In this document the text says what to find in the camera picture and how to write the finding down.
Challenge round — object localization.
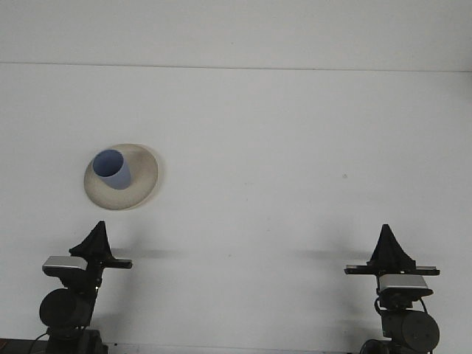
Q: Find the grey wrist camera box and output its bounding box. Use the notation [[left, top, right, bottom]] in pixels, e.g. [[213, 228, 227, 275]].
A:
[[377, 273, 430, 293], [41, 255, 89, 276]]

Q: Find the pale round plate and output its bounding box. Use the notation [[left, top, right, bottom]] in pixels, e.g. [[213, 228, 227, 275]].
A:
[[83, 142, 165, 212]]

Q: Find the pale blue cup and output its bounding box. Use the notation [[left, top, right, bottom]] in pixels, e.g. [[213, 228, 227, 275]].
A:
[[91, 149, 133, 190]]

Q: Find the dark brown base board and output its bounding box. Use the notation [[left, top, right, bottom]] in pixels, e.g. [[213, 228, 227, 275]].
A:
[[0, 337, 49, 354]]

